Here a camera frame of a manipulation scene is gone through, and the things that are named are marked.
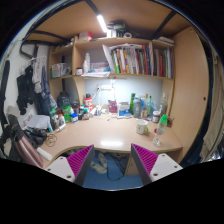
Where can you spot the green box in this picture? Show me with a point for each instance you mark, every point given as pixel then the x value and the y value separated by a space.
pixel 66 110

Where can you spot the wooden corner desk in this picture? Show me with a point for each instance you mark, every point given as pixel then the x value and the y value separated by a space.
pixel 112 134

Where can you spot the grey slipper pair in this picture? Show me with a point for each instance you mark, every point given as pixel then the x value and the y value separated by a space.
pixel 101 166

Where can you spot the red white tub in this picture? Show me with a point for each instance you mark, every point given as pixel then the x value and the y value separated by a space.
pixel 88 103

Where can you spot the white ceramic mug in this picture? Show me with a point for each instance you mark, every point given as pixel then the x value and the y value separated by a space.
pixel 141 126

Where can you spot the clear plastic storage box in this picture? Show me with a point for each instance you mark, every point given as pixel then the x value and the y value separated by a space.
pixel 59 70

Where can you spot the green tall bottle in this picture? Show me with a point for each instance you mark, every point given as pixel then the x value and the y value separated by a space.
pixel 132 103

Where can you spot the white paper stack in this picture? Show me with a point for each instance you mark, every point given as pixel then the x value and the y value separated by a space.
pixel 39 122

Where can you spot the pink chair backrest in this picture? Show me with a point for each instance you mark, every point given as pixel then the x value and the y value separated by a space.
pixel 23 146

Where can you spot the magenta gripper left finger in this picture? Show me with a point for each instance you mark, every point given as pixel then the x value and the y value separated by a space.
pixel 74 167

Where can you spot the white tape roll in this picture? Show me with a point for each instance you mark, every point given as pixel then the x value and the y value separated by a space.
pixel 127 35

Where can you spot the white tube light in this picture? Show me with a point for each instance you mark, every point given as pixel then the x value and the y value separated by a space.
pixel 102 23

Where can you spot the white blue box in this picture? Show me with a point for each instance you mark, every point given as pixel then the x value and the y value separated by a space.
pixel 123 109

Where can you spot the glass jar brown contents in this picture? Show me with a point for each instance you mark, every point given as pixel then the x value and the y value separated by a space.
pixel 156 116

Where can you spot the pink pouch packet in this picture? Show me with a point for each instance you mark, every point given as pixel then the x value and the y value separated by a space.
pixel 112 106

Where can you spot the white bottle on shelf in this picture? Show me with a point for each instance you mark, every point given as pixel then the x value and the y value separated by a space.
pixel 87 62

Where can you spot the hanging dark clothes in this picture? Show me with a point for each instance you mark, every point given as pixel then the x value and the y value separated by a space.
pixel 33 88

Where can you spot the row of books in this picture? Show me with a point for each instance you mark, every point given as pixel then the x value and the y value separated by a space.
pixel 145 59

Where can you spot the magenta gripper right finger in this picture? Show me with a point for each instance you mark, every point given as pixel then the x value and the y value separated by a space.
pixel 152 166

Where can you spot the white power strip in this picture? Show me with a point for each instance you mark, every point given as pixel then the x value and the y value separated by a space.
pixel 104 88

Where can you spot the clear bottle green label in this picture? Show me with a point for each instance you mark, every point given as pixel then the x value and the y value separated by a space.
pixel 162 124

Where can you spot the wooden wall shelf unit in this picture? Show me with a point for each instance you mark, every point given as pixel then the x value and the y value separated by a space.
pixel 74 57

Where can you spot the black backpack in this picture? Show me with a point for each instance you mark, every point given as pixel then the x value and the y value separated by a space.
pixel 63 99

